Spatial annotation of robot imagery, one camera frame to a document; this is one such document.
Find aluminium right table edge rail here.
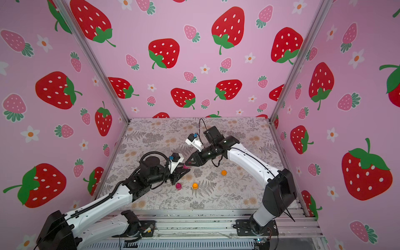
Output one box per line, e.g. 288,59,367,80
270,124,310,217

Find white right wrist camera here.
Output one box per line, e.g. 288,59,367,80
185,133,204,152

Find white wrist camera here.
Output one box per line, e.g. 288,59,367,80
185,133,204,152
169,153,184,174

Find aluminium left rear corner post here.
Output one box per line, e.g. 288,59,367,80
54,0,130,124

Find aluminium left table edge rail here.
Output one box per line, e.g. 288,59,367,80
91,123,129,201

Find aluminium table edge rail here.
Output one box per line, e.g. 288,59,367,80
91,123,129,201
270,124,310,217

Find aluminium front base rails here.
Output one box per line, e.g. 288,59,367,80
87,208,329,250

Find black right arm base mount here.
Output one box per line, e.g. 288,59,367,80
232,219,279,237

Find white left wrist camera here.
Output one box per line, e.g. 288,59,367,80
169,153,184,174

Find aluminium corner post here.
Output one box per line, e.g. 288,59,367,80
269,0,333,124
54,0,130,124

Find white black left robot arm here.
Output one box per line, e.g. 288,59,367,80
35,151,190,250

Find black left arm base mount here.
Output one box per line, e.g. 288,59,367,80
113,210,156,243

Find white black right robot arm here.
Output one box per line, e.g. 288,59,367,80
185,126,298,235

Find aluminium right rear corner post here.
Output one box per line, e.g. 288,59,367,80
269,0,333,124

